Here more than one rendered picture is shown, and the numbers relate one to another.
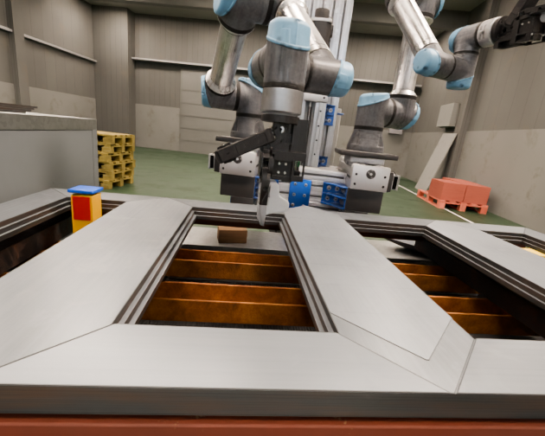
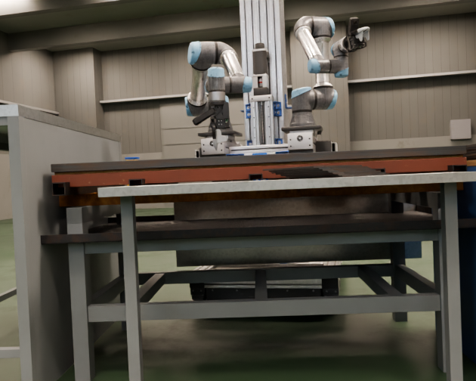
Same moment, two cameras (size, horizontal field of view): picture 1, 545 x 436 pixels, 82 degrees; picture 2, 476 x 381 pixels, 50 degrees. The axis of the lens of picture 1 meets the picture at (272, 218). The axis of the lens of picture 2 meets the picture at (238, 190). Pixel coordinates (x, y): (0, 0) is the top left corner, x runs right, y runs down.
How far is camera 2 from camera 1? 171 cm
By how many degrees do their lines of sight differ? 16
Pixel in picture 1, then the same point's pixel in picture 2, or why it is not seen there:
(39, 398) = (154, 162)
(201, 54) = (183, 83)
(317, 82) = (234, 88)
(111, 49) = (75, 97)
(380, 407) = (236, 160)
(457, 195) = not seen: outside the picture
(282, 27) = (211, 71)
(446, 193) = not seen: outside the picture
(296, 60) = (218, 81)
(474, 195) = not seen: outside the picture
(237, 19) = (200, 64)
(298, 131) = (224, 107)
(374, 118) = (301, 103)
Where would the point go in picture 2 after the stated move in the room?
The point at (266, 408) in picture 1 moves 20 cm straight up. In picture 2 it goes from (206, 162) to (204, 109)
